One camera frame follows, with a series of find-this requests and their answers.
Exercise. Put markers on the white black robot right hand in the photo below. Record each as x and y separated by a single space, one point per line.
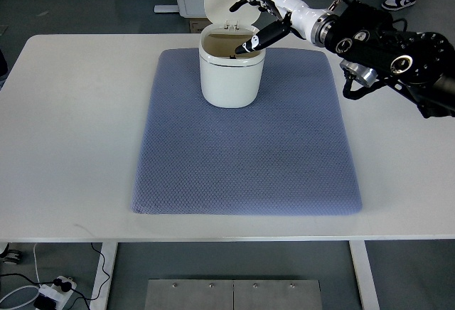
293 16

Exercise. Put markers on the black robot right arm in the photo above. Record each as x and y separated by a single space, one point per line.
419 66

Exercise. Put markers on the white trash bin with lid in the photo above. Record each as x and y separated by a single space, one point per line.
228 79

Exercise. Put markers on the black white sneaker near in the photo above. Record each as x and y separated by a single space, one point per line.
396 5

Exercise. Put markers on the cardboard box behind bin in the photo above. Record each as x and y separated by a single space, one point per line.
196 25

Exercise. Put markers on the blue textured mat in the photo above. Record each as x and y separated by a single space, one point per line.
287 153

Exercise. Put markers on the white right table leg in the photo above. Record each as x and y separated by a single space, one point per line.
363 275

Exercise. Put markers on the white table leg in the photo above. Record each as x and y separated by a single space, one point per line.
363 275
103 277

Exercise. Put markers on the white left table leg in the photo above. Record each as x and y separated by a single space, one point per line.
103 277

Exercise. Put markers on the person in black trousers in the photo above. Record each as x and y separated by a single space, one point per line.
4 69

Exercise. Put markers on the metal floor plate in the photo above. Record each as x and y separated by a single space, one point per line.
233 294

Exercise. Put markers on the white power strip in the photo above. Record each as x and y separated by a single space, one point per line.
56 295

